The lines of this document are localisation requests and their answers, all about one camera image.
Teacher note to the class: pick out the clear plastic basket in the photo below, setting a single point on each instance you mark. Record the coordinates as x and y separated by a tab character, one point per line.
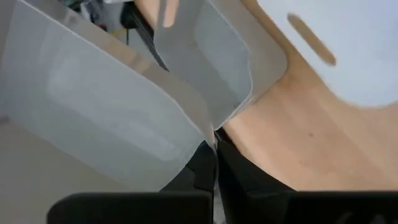
93	93

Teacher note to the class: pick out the white plastic basket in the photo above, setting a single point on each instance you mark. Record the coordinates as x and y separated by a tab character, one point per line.
357	37

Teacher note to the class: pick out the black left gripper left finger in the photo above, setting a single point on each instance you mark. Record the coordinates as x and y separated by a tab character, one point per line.
199	174

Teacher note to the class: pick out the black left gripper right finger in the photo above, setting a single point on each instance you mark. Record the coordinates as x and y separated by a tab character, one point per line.
248	193

